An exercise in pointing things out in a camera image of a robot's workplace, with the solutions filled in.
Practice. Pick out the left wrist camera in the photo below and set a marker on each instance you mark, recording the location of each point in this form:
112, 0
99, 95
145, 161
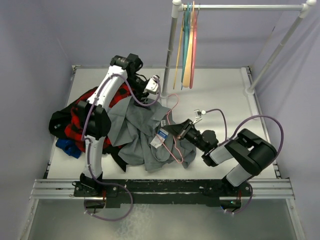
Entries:
152, 86

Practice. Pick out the aluminium frame rail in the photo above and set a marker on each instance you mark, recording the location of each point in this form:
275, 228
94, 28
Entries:
63, 189

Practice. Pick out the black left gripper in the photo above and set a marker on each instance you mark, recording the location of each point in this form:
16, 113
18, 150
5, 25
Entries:
142, 93

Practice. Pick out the teal hanger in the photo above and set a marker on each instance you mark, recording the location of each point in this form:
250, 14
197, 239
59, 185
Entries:
185, 24

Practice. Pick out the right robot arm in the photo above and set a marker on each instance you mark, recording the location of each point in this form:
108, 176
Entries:
252, 153

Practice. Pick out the blue garment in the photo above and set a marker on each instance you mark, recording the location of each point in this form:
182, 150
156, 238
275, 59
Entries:
69, 147

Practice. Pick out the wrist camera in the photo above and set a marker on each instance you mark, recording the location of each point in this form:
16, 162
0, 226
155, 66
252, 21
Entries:
152, 86
198, 115

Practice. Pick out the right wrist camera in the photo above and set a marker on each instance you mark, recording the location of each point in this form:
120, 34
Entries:
198, 115

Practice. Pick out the white blue hang tag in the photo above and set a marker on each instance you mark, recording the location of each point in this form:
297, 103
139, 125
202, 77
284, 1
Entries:
159, 138

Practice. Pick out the pink plastic hanger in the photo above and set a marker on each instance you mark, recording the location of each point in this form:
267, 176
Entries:
194, 45

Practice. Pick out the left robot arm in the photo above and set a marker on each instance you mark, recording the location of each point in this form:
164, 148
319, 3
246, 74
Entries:
94, 118

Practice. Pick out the white clothes rack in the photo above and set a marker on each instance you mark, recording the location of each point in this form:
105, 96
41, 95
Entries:
237, 35

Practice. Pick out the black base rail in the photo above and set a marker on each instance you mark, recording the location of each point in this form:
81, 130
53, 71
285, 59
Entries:
208, 192

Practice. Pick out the grey button-up shirt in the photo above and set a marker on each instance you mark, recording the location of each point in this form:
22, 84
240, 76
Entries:
134, 127

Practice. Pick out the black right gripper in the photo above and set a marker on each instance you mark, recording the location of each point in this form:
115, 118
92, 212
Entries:
178, 130

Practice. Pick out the red black plaid shirt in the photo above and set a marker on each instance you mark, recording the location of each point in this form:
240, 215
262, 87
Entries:
74, 129

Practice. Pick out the yellow hanger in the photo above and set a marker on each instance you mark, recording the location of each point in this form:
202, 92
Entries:
178, 52

